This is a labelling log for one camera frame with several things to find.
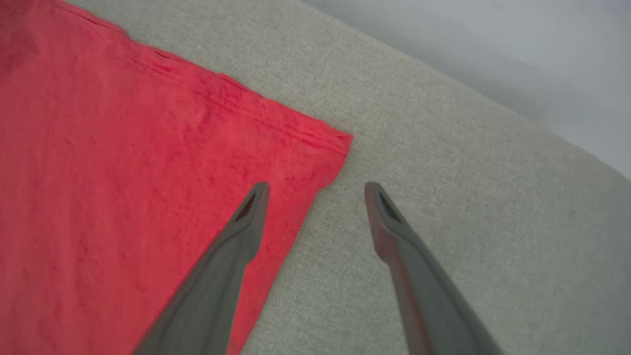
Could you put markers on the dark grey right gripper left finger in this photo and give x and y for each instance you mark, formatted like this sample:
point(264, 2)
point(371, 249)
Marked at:
point(212, 286)

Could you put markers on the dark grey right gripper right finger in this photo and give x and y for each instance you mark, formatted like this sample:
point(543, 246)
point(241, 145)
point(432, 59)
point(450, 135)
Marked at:
point(424, 296)

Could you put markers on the red and white garment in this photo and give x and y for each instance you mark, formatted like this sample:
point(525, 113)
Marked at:
point(123, 172)

